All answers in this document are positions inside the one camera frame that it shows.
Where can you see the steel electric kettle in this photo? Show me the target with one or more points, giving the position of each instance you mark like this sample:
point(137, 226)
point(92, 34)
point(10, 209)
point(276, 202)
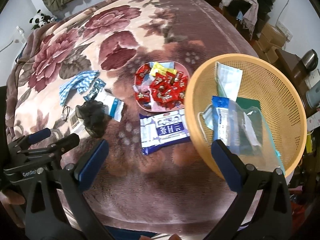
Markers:
point(310, 60)

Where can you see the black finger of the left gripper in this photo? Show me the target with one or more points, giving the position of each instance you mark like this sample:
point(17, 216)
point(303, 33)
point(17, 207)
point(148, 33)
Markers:
point(61, 146)

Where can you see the person's left hand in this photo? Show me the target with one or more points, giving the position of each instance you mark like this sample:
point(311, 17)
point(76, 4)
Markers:
point(9, 199)

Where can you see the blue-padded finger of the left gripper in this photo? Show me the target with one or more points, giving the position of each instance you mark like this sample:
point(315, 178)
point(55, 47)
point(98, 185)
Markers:
point(25, 141)

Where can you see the packaged face mask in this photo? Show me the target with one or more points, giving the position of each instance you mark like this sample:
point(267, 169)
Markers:
point(228, 80)

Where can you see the black mesh bath sponge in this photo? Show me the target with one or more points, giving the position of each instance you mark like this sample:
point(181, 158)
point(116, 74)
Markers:
point(92, 113)

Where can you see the pink candy plate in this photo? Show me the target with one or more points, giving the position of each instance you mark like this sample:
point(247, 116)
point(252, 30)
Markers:
point(160, 86)

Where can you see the cardboard boxes stack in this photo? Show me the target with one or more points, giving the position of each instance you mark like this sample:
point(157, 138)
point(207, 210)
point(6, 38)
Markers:
point(270, 39)

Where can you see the pile of clothes on chair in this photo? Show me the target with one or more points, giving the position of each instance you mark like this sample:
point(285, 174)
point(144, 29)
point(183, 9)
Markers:
point(251, 14)

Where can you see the dark wooden side table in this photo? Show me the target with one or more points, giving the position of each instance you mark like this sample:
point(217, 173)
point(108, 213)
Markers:
point(292, 67)

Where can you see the blue tissue packet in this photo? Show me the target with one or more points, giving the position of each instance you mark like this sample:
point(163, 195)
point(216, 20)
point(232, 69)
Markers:
point(222, 116)

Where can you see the orange perforated plastic basket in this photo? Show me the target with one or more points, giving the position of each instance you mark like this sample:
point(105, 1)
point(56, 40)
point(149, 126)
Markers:
point(280, 104)

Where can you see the panda plush toy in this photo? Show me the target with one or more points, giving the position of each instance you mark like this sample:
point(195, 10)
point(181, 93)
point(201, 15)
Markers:
point(40, 19)

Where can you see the floral plush blanket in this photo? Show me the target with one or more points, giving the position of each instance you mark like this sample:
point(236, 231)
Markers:
point(170, 191)

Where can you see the light blue face mask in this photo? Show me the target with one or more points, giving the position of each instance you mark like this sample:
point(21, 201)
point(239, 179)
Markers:
point(207, 117)

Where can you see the blue white wet wipes pack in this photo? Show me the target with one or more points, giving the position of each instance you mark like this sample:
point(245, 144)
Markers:
point(163, 130)

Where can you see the blue white zigzag cloth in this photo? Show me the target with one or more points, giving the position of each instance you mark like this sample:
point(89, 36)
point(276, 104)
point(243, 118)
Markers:
point(81, 82)

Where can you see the grey blue thermos jug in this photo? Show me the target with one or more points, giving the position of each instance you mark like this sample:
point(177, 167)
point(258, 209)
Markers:
point(313, 95)

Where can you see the green scouring pad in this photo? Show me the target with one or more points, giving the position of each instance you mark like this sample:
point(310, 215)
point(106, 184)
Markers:
point(250, 104)

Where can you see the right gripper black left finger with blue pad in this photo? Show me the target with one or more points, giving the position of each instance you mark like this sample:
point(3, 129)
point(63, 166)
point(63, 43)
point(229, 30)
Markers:
point(45, 217)

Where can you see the clear zip bag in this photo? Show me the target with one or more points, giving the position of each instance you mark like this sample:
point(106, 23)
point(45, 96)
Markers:
point(268, 159)

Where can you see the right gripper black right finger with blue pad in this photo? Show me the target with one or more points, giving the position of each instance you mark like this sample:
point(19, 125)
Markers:
point(261, 209)

